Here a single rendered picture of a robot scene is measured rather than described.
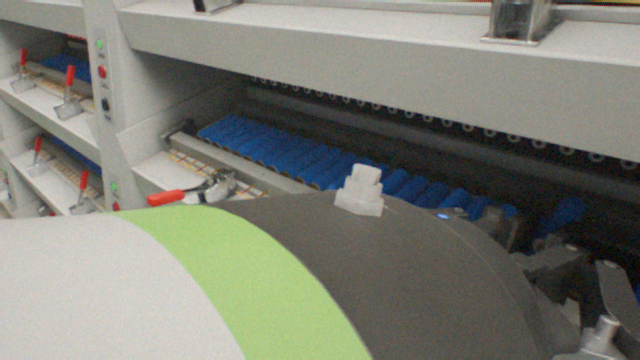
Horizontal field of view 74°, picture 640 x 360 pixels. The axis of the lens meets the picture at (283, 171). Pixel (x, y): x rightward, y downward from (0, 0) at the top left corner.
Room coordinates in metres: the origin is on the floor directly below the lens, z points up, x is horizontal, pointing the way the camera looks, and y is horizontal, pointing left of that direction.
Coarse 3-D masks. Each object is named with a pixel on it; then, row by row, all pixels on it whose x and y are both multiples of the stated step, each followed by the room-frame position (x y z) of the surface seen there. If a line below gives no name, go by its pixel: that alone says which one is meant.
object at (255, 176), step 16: (176, 144) 0.52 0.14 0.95; (192, 144) 0.50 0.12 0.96; (208, 144) 0.50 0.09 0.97; (208, 160) 0.47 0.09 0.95; (224, 160) 0.45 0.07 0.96; (240, 160) 0.45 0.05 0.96; (240, 176) 0.43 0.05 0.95; (256, 176) 0.41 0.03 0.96; (272, 176) 0.41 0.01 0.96; (240, 192) 0.41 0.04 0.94; (272, 192) 0.40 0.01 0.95; (288, 192) 0.38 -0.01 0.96; (304, 192) 0.37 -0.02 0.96; (560, 304) 0.22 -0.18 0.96; (576, 304) 0.22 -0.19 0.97; (576, 320) 0.21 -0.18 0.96
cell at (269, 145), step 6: (282, 132) 0.50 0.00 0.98; (288, 132) 0.51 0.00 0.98; (276, 138) 0.49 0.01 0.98; (282, 138) 0.50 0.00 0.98; (288, 138) 0.50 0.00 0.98; (264, 144) 0.48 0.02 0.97; (270, 144) 0.48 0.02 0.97; (276, 144) 0.49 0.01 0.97; (252, 150) 0.47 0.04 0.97; (258, 150) 0.47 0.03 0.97; (264, 150) 0.47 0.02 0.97; (270, 150) 0.48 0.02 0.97; (252, 156) 0.46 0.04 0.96; (258, 156) 0.47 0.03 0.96; (252, 162) 0.46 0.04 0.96
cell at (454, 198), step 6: (456, 192) 0.35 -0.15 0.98; (462, 192) 0.35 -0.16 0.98; (450, 198) 0.34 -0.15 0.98; (456, 198) 0.34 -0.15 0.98; (462, 198) 0.34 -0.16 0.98; (468, 198) 0.34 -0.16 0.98; (444, 204) 0.33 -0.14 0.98; (450, 204) 0.33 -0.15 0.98; (456, 204) 0.33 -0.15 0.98; (462, 204) 0.34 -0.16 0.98; (468, 204) 0.34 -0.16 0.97
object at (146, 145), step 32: (192, 96) 0.58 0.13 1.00; (224, 96) 0.62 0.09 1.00; (256, 96) 0.60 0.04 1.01; (288, 96) 0.56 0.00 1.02; (128, 128) 0.52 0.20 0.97; (160, 128) 0.55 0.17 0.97; (192, 128) 0.56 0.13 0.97; (384, 128) 0.45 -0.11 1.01; (416, 128) 0.43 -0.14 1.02; (128, 160) 0.51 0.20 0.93; (160, 160) 0.52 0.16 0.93; (480, 160) 0.38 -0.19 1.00; (512, 160) 0.36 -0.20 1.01; (544, 160) 0.34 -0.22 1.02; (160, 192) 0.47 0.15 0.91; (608, 192) 0.31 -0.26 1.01
